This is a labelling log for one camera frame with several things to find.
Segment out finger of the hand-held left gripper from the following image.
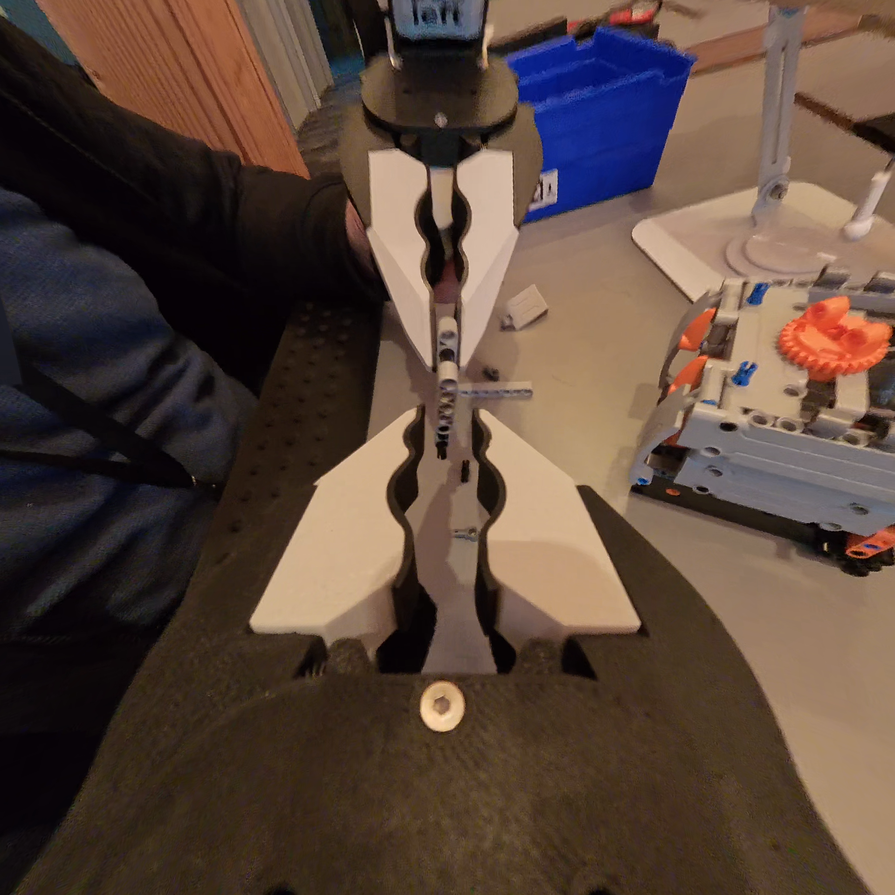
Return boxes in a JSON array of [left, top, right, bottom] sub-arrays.
[[365, 147, 433, 373], [447, 149, 520, 359]]

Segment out person's left forearm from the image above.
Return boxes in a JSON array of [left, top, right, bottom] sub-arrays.
[[140, 140, 361, 379]]

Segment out white round stand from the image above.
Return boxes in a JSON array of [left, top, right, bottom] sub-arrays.
[[723, 0, 850, 277]]

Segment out black strap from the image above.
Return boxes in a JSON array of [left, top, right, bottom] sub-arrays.
[[0, 350, 218, 494]]

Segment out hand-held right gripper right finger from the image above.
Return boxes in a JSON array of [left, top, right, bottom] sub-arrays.
[[473, 407, 642, 675]]

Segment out person's left hand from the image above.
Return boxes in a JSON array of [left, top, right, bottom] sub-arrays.
[[346, 199, 389, 302]]

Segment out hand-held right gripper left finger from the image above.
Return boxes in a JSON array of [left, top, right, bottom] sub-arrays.
[[249, 404, 438, 675]]

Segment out person's blue jeans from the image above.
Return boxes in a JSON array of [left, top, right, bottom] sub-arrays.
[[0, 189, 261, 639]]

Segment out small grey panel piece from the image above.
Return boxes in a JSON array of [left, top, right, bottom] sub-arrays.
[[498, 283, 550, 331]]

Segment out blue tagged plastic bin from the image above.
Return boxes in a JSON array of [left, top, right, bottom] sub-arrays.
[[507, 27, 696, 225]]

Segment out thin white cable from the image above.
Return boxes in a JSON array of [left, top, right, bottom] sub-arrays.
[[842, 155, 895, 242]]

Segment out grey orange toy brick vehicle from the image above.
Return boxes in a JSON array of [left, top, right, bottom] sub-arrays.
[[628, 273, 895, 578]]

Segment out black perforated panel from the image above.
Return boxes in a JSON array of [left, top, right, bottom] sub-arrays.
[[203, 301, 383, 560]]

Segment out person's black jacket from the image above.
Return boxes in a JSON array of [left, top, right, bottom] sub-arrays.
[[0, 17, 242, 232]]

